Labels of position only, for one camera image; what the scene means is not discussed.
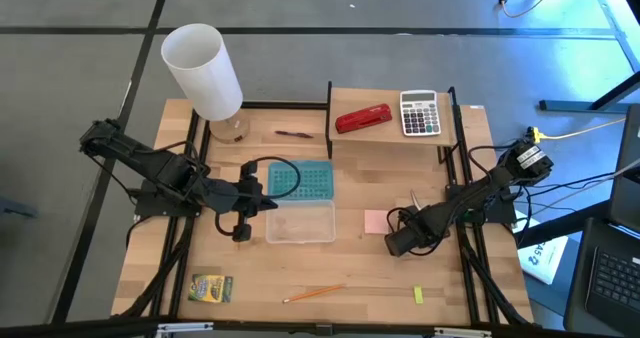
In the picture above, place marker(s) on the black side desk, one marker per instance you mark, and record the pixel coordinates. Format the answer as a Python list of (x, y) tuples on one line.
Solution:
[(560, 225)]

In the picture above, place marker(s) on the dark grey furniture foot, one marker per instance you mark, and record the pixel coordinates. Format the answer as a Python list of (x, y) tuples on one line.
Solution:
[(15, 209)]

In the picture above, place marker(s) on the black laptop with keyboard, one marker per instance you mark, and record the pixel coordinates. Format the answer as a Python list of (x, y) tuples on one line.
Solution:
[(615, 278)]

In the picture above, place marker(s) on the silver aluminium bracket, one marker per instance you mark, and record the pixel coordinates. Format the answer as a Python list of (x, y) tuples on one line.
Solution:
[(462, 333), (185, 327)]

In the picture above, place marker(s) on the yellow green crayon box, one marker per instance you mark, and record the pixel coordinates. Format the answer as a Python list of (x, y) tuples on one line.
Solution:
[(210, 288)]

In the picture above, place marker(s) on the white cylinder table lamp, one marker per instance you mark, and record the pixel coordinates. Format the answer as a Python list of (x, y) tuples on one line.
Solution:
[(200, 68)]

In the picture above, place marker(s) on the white printed booklet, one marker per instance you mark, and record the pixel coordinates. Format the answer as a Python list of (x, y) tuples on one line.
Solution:
[(545, 260)]

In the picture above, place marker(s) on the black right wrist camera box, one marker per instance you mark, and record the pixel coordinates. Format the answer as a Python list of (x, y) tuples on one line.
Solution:
[(401, 242)]

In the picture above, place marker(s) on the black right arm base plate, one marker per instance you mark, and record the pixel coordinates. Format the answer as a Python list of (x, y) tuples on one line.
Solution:
[(500, 210)]

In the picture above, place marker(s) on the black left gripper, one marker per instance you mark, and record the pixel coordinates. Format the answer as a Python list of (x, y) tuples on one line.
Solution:
[(240, 198)]

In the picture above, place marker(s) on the black metal table frame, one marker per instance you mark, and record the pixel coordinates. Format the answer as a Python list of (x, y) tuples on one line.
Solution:
[(285, 105)]

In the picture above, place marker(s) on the purple pen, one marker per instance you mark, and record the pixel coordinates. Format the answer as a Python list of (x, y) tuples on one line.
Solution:
[(295, 134)]

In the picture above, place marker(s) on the teal pencil box lid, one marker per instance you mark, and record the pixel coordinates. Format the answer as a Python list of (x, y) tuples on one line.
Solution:
[(315, 180)]

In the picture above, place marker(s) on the pink sticky note pad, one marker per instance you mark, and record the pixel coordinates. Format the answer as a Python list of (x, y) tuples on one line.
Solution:
[(375, 222)]

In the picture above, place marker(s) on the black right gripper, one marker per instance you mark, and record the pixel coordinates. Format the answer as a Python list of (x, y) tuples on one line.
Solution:
[(425, 225)]

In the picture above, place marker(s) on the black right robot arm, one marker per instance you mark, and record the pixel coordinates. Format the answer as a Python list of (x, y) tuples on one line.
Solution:
[(480, 190)]

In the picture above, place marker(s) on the red stapler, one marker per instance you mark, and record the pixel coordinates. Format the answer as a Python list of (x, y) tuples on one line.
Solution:
[(362, 118)]

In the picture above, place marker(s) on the black left gripper side block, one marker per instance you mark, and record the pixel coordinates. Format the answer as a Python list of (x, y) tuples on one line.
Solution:
[(241, 233)]

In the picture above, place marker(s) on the dark metal desk frame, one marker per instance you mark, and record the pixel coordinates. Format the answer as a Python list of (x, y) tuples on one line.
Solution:
[(580, 106)]

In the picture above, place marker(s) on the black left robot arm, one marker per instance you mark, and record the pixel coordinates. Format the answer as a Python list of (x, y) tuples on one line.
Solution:
[(160, 168)]

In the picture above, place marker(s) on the clear plastic pencil box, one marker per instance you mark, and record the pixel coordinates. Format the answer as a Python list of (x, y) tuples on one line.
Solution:
[(300, 223)]

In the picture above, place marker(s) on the white desk calculator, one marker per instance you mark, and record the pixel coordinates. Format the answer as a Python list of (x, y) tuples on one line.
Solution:
[(420, 113)]

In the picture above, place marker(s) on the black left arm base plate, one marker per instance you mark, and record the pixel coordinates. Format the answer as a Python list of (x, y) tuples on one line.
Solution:
[(150, 203)]

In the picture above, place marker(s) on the dark grey laptop lid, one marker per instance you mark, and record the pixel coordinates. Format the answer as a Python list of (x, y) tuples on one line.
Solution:
[(627, 178)]

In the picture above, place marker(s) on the orange pencil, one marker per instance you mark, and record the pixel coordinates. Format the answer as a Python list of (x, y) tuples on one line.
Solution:
[(315, 293)]

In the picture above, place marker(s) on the small yellow-green eraser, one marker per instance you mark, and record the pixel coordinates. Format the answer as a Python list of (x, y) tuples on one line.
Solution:
[(418, 295)]

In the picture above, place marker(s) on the wooden shelf with black legs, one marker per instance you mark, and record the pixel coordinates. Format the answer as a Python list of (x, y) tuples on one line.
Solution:
[(350, 98)]

